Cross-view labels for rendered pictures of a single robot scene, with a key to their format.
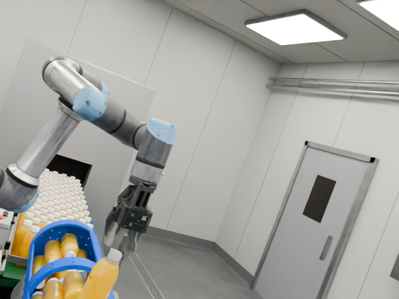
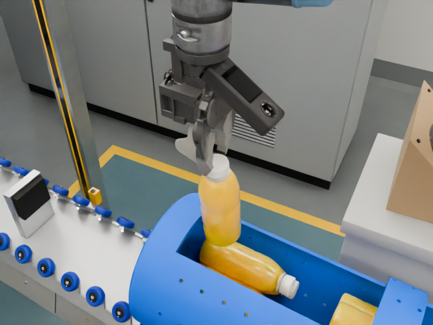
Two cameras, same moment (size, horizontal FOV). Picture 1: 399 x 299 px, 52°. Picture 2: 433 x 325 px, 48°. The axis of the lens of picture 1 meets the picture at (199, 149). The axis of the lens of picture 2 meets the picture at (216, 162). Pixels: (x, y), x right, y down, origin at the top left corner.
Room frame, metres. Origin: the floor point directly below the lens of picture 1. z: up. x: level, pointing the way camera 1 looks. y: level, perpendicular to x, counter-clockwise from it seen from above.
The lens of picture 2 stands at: (1.46, -0.23, 1.92)
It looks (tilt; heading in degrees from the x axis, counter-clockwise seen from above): 43 degrees down; 142
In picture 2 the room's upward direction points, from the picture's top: straight up
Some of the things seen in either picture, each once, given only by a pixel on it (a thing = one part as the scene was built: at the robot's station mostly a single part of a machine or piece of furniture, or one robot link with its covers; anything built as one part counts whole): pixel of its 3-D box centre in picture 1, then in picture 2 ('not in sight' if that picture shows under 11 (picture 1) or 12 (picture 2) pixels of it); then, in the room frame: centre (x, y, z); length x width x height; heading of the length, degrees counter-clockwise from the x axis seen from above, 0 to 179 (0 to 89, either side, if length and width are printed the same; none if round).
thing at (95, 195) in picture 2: not in sight; (88, 202); (0.52, 0.05, 0.92); 0.08 x 0.03 x 0.05; 112
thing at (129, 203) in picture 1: (136, 203); (198, 80); (0.99, 0.10, 1.54); 0.09 x 0.08 x 0.12; 22
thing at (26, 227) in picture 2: not in sight; (32, 206); (0.52, -0.09, 1.00); 0.10 x 0.04 x 0.15; 112
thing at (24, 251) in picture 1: (28, 247); not in sight; (1.88, 0.59, 0.99); 0.07 x 0.07 x 0.19
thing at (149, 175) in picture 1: (147, 172); (200, 28); (1.00, 0.10, 1.62); 0.08 x 0.08 x 0.05
